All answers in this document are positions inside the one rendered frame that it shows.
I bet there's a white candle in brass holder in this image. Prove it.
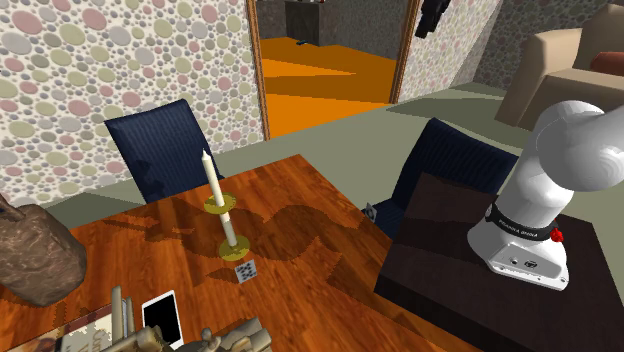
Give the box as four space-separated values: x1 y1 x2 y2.
201 148 251 260

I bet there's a wooden table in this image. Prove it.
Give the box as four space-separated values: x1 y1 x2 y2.
0 153 485 352

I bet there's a dark blue chair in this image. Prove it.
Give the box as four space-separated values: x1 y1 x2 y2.
361 117 520 241
104 98 226 205

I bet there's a dark cabinet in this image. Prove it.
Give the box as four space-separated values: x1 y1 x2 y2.
284 0 327 48

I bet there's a dark robot stand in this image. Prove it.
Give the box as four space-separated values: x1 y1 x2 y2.
373 171 624 352

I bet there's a beige figure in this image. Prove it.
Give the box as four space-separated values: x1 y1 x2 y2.
101 285 273 352

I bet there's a black hanging garment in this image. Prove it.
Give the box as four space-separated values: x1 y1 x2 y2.
414 0 453 40

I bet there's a white tablet with black screen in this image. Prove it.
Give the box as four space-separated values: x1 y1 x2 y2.
141 289 185 351

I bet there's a beige sofa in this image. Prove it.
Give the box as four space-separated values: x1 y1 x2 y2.
494 3 624 133

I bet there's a book with beige cover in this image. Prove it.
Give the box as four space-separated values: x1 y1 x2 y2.
8 303 116 352

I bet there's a brown rough sack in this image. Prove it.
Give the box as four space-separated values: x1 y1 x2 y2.
0 193 88 308

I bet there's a wooden door frame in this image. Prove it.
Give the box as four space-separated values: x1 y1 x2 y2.
244 0 422 142

